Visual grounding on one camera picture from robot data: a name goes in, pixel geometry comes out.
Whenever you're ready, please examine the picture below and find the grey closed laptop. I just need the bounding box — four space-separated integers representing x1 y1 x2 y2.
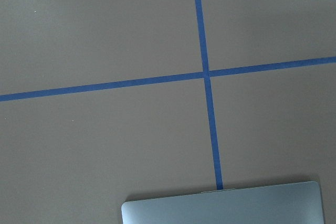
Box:
121 181 325 223

